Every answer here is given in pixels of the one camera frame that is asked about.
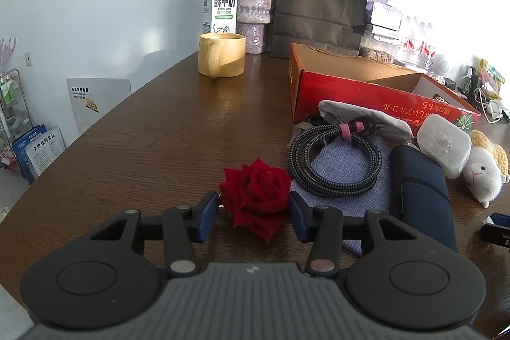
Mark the white plastic box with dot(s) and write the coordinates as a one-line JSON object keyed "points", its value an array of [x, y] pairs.
{"points": [[442, 145]]}

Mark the sheep plush toy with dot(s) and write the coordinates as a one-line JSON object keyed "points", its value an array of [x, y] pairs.
{"points": [[484, 172]]}

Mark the white printed bag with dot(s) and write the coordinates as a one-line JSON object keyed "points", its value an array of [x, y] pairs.
{"points": [[46, 152]]}

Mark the purple wrapped tissue pack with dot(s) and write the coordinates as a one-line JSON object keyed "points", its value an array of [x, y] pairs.
{"points": [[384, 11]]}

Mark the black power adapter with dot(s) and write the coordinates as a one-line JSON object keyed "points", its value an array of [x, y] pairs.
{"points": [[450, 82]]}

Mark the red rose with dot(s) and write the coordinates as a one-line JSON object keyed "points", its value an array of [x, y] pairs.
{"points": [[255, 196]]}

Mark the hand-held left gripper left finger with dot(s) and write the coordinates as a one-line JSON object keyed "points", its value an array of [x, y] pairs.
{"points": [[209, 216]]}

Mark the dark blue cloth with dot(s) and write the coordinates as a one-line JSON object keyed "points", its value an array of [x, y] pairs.
{"points": [[422, 196]]}

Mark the yellow mug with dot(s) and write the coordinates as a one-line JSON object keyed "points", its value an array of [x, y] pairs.
{"points": [[223, 55]]}

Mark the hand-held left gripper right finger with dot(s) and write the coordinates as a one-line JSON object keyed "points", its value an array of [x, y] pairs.
{"points": [[299, 216]]}

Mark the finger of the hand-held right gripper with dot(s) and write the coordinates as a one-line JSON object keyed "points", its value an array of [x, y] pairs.
{"points": [[496, 230]]}

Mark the white wall socket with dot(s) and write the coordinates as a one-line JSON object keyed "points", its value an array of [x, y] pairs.
{"points": [[28, 58]]}

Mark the dried lavender bunch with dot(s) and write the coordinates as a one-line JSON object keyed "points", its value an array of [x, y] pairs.
{"points": [[6, 53]]}

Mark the blue printed bag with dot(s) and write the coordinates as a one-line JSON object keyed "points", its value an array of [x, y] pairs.
{"points": [[24, 149]]}

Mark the black upright device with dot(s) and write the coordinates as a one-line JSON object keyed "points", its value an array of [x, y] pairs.
{"points": [[472, 83]]}

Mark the blue-grey fabric cloth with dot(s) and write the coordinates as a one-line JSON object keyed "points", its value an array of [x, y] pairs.
{"points": [[350, 206]]}

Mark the clear water bottle red label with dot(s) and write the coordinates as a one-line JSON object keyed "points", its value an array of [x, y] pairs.
{"points": [[417, 39], [428, 43], [406, 35]]}

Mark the pink textured vase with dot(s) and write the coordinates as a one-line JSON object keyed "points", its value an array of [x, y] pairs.
{"points": [[255, 13]]}

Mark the red cardboard box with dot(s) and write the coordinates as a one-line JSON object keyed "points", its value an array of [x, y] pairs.
{"points": [[338, 93]]}

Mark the colourful snack packet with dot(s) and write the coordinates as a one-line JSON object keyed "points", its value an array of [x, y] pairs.
{"points": [[491, 77]]}

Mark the clear jar of seeds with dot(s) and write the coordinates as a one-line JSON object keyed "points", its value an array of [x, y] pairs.
{"points": [[376, 53]]}

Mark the white milk carton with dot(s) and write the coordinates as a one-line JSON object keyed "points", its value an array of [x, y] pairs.
{"points": [[221, 3]]}

